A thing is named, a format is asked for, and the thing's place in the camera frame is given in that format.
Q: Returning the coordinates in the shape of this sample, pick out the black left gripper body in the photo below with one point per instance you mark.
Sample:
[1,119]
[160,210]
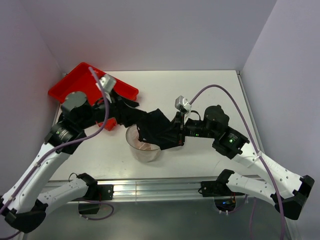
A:
[97,114]

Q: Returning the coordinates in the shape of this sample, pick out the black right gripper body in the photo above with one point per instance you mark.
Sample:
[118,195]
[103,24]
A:
[195,127]

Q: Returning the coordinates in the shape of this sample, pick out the black garment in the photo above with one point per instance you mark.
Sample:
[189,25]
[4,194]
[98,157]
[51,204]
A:
[153,127]

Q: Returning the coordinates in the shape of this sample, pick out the white mesh laundry bag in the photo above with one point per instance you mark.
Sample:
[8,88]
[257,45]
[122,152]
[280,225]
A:
[145,152]

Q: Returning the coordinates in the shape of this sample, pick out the beige bra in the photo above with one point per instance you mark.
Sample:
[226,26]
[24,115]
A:
[143,146]

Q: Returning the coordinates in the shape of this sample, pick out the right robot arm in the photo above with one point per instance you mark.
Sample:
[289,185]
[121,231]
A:
[285,190]

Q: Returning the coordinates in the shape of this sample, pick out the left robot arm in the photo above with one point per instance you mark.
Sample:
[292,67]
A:
[25,205]

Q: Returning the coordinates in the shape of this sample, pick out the red plastic tray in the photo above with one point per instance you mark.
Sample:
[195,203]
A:
[84,78]

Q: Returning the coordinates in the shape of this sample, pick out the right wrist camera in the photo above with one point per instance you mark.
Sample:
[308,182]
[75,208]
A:
[182,104]

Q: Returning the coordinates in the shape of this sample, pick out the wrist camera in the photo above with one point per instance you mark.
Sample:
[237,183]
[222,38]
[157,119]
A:
[106,83]
[182,104]

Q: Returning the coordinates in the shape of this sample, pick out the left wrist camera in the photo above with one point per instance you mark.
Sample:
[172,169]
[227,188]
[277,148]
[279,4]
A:
[106,83]

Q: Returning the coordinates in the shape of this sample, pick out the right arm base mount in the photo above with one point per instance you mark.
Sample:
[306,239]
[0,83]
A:
[218,187]

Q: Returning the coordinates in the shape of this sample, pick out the aluminium mounting rail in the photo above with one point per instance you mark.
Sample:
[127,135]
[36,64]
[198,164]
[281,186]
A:
[157,189]

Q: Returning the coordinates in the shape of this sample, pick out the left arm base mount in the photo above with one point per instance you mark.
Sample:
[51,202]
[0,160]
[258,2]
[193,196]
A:
[100,191]

